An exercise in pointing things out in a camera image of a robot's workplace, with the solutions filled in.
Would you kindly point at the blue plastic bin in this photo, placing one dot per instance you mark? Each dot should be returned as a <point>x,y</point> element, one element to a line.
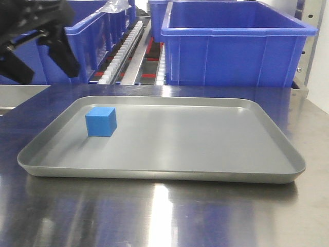
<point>89,38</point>
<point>218,43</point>

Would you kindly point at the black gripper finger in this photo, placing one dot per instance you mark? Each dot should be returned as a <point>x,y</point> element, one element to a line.
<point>15,69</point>
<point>59,49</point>

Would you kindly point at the grey metal tray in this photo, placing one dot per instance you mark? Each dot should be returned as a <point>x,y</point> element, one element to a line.
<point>178,138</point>

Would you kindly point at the steel shelf divider rail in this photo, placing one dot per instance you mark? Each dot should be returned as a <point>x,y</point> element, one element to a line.
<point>133,72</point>

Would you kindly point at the blue plastic bin right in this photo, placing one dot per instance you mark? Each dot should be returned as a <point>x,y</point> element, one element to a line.
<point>218,43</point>

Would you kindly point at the white roller conveyor rail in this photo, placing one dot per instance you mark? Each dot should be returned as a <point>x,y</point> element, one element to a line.
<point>113,70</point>

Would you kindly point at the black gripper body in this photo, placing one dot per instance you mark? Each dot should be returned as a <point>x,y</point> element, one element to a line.
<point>43,18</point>

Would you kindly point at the clear plastic sheet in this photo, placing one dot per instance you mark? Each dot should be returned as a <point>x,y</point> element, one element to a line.
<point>115,6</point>

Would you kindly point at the steel shelf upright post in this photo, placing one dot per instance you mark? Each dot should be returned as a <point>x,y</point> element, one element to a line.
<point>313,13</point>

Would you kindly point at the blue plastic bin left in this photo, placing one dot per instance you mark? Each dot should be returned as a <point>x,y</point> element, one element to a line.
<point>89,38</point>

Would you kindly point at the blue cube block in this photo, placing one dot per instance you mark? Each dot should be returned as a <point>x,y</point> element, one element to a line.
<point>101,121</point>

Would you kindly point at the blue bin back left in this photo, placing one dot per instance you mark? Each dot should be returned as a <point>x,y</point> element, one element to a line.
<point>119,22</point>

